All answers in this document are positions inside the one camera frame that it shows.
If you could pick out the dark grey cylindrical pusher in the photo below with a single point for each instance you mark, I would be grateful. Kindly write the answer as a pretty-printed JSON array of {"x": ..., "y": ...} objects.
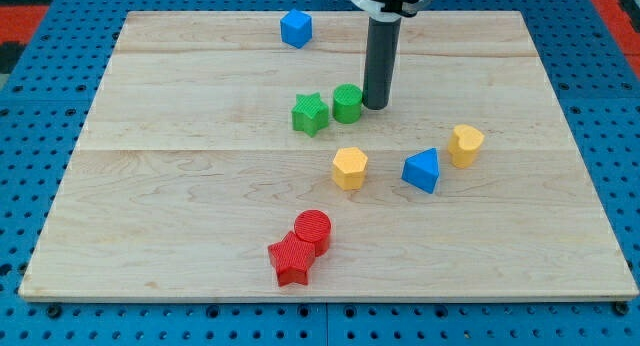
[{"x": 382, "y": 41}]

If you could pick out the red star block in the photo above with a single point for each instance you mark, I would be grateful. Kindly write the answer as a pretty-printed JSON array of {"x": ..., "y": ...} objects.
[{"x": 291, "y": 259}]

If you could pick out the yellow hexagon block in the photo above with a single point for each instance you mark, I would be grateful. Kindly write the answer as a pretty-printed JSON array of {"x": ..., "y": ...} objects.
[{"x": 349, "y": 168}]

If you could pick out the green star block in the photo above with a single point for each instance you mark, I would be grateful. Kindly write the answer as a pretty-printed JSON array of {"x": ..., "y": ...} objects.
[{"x": 310, "y": 114}]

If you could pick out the green cylinder block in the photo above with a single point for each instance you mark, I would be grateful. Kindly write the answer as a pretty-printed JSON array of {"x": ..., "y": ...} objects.
[{"x": 347, "y": 100}]

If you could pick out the yellow heart block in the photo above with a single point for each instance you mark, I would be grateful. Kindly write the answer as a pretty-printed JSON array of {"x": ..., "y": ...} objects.
[{"x": 464, "y": 145}]

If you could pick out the wooden board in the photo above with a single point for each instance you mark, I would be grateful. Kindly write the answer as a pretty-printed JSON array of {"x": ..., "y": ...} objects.
[{"x": 187, "y": 169}]

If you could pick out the blue triangle block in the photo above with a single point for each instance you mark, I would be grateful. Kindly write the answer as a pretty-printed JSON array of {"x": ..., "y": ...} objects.
[{"x": 422, "y": 170}]

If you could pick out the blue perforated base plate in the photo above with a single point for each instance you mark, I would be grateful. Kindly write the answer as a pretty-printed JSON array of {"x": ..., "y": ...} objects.
[{"x": 48, "y": 93}]

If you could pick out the red cylinder block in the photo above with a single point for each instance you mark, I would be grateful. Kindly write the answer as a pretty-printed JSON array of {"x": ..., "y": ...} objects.
[{"x": 314, "y": 226}]

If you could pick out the blue cube block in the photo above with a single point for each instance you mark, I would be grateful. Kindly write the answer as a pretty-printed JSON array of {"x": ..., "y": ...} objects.
[{"x": 296, "y": 28}]

